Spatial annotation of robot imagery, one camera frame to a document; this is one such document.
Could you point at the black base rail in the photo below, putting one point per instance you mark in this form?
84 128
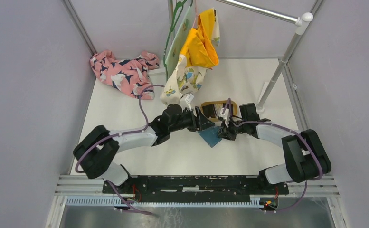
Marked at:
198 189

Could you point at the mint green cloth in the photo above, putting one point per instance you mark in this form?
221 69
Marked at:
171 57

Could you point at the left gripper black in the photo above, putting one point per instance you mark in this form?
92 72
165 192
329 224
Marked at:
203 122

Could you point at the silver clothes rack pole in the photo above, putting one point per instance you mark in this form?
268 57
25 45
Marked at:
301 24

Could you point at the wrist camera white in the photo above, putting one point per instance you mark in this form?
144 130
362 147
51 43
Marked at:
186 100
225 116

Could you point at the pink patterned cloth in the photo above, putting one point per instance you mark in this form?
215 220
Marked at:
129 76

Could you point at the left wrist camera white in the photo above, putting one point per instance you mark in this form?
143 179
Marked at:
186 100

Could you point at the dinosaur print yellow jacket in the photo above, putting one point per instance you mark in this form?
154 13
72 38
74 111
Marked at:
197 55

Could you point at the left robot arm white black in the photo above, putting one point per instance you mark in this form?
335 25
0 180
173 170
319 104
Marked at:
95 153

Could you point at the white slotted cable duct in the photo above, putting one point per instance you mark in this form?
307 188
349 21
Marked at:
115 201

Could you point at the black cards in tray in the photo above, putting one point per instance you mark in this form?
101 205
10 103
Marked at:
211 110

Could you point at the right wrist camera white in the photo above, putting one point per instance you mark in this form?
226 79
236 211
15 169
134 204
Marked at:
225 116

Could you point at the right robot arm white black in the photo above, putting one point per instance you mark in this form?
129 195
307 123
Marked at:
305 158

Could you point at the teal card holder wallet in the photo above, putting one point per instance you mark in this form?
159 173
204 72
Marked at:
210 136

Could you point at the oval wooden tray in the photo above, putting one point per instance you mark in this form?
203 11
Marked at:
213 102

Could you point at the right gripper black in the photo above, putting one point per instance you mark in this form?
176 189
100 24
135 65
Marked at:
227 133

